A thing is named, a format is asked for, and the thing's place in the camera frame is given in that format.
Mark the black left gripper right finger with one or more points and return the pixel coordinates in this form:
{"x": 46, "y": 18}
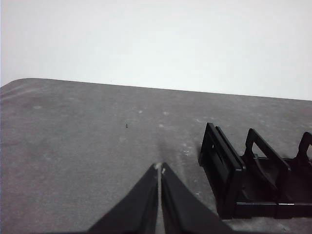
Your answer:
{"x": 185, "y": 212}

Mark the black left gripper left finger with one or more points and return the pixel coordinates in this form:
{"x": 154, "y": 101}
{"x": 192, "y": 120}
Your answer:
{"x": 136, "y": 209}

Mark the black plastic plate rack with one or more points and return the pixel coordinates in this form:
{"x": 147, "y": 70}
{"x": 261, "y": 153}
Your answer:
{"x": 258, "y": 180}

